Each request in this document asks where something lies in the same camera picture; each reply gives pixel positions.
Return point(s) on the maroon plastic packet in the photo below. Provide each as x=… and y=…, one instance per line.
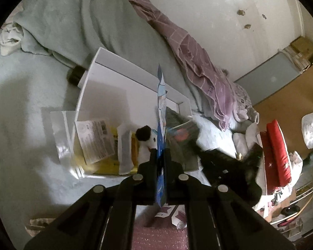
x=169, y=213

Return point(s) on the white paper sachet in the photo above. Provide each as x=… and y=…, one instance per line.
x=125, y=148

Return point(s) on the white plush dog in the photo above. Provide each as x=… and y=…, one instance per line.
x=146, y=138

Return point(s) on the white printed paper leaflet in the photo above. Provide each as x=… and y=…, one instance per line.
x=94, y=140

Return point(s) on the beige fringed cloth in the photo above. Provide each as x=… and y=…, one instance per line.
x=37, y=222

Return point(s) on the white shallow box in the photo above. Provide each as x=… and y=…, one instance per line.
x=112, y=83

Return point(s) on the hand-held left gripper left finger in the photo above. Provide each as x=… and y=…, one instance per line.
x=151, y=166

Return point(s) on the blue plastic packet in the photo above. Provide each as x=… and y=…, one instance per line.
x=161, y=135

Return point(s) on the yellow plastic packet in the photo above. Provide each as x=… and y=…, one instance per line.
x=107, y=166

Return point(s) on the patterned white garment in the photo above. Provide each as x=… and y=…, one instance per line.
x=242, y=101

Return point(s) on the red cushion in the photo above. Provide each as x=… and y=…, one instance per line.
x=276, y=156

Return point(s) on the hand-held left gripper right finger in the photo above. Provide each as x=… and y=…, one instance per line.
x=172, y=169

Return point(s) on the silver laptop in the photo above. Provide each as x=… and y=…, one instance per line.
x=271, y=75

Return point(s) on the black cylinder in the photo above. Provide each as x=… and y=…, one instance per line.
x=74, y=75

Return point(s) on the dark green striped pouch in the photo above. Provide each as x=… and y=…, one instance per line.
x=181, y=132

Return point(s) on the white crumpled cloth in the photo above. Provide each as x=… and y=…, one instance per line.
x=11, y=36

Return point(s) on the grey-green fleece blanket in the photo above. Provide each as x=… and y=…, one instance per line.
x=80, y=26

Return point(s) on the clear zip bag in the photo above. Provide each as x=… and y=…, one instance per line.
x=62, y=135

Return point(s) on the purple striped quilt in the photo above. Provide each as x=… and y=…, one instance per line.
x=193, y=52

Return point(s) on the cardboard box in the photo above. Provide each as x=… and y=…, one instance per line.
x=302, y=45

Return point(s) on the pink bubble wrap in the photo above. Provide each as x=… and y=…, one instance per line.
x=159, y=237

